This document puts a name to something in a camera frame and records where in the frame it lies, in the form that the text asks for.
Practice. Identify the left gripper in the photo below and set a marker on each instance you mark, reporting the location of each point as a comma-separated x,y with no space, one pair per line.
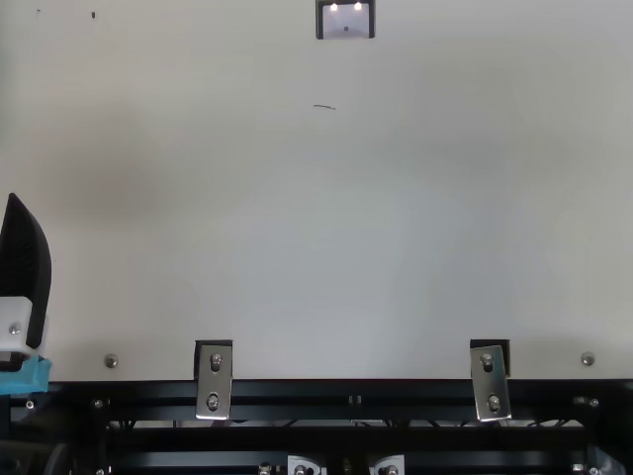
29,378

